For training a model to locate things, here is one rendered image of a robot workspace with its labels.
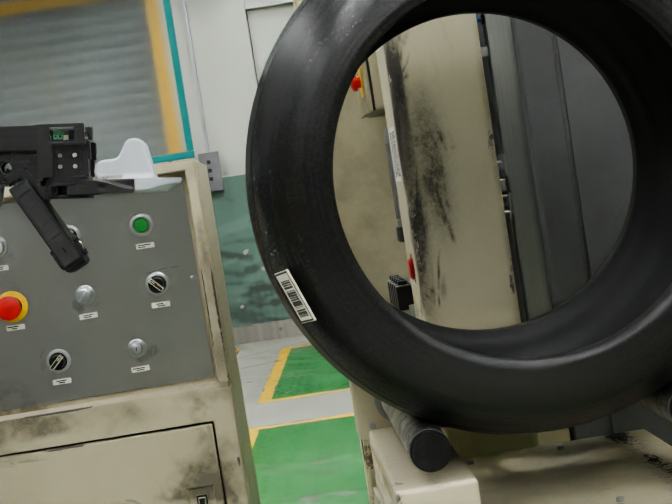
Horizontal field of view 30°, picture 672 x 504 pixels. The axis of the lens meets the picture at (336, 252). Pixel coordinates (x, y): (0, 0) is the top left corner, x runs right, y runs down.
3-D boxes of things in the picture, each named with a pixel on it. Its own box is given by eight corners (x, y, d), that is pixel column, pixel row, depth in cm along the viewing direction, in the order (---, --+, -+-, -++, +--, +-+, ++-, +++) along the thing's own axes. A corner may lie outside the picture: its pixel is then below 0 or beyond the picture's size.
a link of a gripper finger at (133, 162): (177, 136, 136) (91, 138, 135) (179, 190, 136) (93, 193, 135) (179, 137, 139) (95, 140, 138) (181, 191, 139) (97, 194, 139)
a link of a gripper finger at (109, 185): (132, 178, 134) (49, 180, 134) (133, 192, 134) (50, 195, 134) (137, 178, 139) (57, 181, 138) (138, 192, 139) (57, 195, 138)
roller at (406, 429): (416, 383, 166) (411, 417, 166) (382, 379, 166) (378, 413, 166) (455, 433, 131) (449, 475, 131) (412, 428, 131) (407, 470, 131)
